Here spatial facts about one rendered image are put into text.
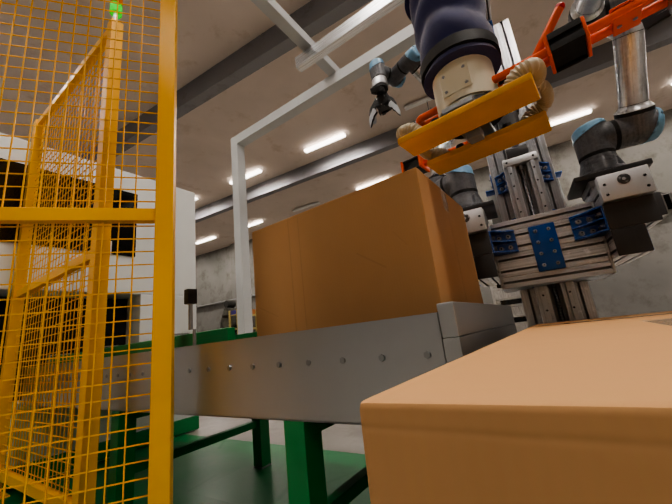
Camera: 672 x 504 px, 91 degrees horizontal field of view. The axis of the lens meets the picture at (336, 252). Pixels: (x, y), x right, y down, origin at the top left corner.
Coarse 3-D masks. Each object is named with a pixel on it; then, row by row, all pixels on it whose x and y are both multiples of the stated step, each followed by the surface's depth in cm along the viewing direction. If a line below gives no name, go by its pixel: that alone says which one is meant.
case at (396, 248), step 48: (384, 192) 84; (432, 192) 86; (288, 240) 102; (336, 240) 91; (384, 240) 82; (432, 240) 77; (288, 288) 99; (336, 288) 89; (384, 288) 81; (432, 288) 74
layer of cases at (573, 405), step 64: (576, 320) 88; (640, 320) 55; (448, 384) 17; (512, 384) 15; (576, 384) 14; (640, 384) 12; (384, 448) 14; (448, 448) 13; (512, 448) 12; (576, 448) 11; (640, 448) 10
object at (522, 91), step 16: (528, 80) 73; (496, 96) 77; (512, 96) 78; (528, 96) 78; (464, 112) 82; (480, 112) 83; (496, 112) 83; (432, 128) 87; (448, 128) 88; (464, 128) 89; (400, 144) 93; (416, 144) 94; (432, 144) 95
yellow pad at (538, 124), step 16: (544, 112) 87; (512, 128) 92; (528, 128) 92; (544, 128) 93; (464, 144) 106; (480, 144) 98; (496, 144) 98; (512, 144) 99; (432, 160) 107; (448, 160) 105; (464, 160) 106
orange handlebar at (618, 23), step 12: (636, 0) 72; (648, 0) 71; (660, 0) 72; (612, 12) 74; (624, 12) 73; (636, 12) 72; (648, 12) 74; (600, 24) 76; (612, 24) 77; (624, 24) 75; (636, 24) 76; (600, 36) 79; (504, 72) 88; (432, 108) 101; (420, 120) 103
